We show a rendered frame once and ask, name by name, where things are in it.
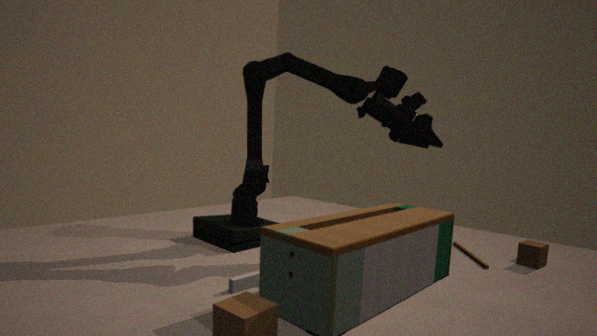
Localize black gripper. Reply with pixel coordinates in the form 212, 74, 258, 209
380, 104, 443, 148

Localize brown thin bar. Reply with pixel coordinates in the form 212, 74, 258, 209
453, 242, 489, 269

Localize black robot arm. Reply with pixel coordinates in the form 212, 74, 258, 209
226, 53, 426, 228

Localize brown cardboard box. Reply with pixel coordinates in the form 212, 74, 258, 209
213, 291, 278, 336

